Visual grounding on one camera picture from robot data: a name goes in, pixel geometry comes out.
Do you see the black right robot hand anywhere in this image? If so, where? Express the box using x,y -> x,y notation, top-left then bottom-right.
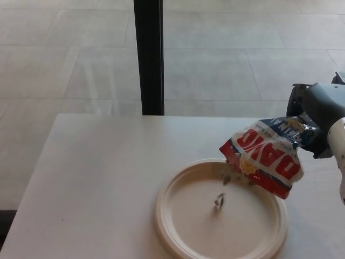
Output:
286,71 -> 345,160

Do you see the red white sunflower seed bag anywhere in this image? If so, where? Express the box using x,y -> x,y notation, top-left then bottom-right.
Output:
218,114 -> 322,201

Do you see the sunflower seeds pile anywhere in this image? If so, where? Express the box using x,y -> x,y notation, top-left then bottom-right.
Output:
213,176 -> 254,210

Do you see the cream round paper plate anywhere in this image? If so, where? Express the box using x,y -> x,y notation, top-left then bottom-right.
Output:
154,158 -> 289,258

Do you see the black vertical window post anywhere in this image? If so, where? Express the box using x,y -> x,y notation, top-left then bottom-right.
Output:
133,0 -> 165,117

